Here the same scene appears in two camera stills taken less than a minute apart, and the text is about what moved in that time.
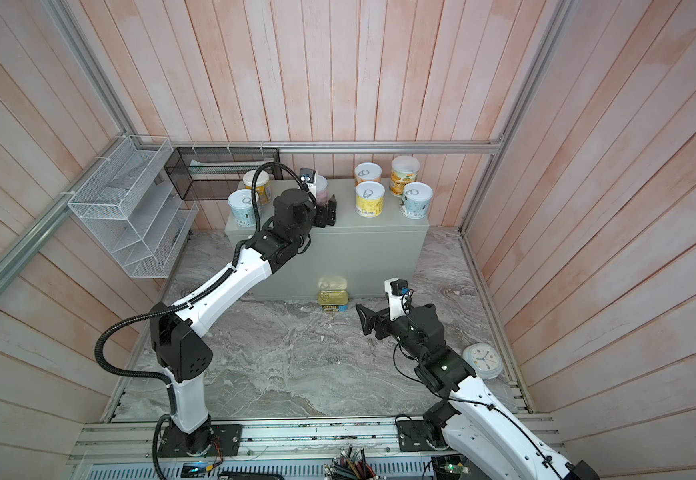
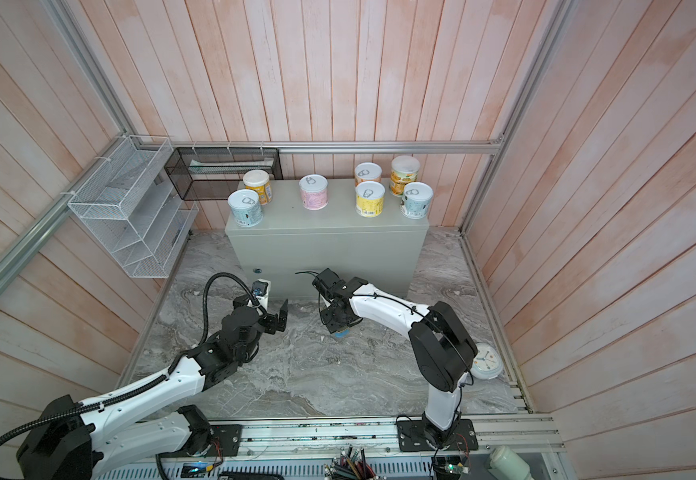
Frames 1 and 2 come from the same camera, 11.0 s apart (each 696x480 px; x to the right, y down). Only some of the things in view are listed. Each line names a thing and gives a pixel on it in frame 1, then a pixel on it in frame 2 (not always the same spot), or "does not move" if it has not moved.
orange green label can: x=404 y=170 does not move
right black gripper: x=368 y=322 → x=329 y=321
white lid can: x=321 y=190 does not move
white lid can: x=367 y=172 does not move
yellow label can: x=262 y=184 does not move
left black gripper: x=321 y=218 → x=272 y=323
